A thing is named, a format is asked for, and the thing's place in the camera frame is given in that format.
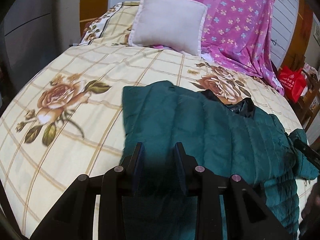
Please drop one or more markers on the teal down jacket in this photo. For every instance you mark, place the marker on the teal down jacket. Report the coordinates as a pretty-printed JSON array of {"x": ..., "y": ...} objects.
[{"x": 212, "y": 135}]

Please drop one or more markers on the white pillow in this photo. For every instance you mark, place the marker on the white pillow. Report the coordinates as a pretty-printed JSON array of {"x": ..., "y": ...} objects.
[{"x": 167, "y": 20}]

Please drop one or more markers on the wooden headboard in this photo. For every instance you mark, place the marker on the wooden headboard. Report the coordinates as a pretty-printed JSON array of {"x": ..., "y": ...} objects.
[{"x": 95, "y": 0}]

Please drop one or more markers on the pink floral blanket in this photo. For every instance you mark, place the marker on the pink floral blanket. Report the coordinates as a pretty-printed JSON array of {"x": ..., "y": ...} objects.
[{"x": 237, "y": 30}]

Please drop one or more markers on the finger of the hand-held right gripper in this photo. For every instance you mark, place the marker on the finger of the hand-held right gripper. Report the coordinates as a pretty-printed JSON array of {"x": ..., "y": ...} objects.
[{"x": 306, "y": 152}]

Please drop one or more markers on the red bag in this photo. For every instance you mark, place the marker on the red bag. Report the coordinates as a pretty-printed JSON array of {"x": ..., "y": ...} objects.
[{"x": 292, "y": 82}]

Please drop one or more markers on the wooden chair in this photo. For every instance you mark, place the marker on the wooden chair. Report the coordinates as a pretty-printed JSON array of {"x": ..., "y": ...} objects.
[{"x": 308, "y": 100}]

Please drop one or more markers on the grey cabinet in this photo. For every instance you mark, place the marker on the grey cabinet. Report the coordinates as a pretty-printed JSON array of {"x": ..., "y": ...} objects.
[{"x": 37, "y": 30}]

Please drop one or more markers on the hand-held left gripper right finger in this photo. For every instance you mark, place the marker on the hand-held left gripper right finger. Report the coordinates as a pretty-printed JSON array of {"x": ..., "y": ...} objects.
[{"x": 179, "y": 161}]

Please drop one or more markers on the cream floral pillow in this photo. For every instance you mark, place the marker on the cream floral pillow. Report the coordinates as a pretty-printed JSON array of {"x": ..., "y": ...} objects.
[{"x": 110, "y": 22}]

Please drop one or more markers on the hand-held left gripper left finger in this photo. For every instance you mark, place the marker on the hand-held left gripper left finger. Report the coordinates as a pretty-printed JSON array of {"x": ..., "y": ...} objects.
[{"x": 140, "y": 161}]

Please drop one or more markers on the cream floral bed sheet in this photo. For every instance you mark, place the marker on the cream floral bed sheet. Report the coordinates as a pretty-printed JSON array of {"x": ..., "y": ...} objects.
[{"x": 82, "y": 135}]

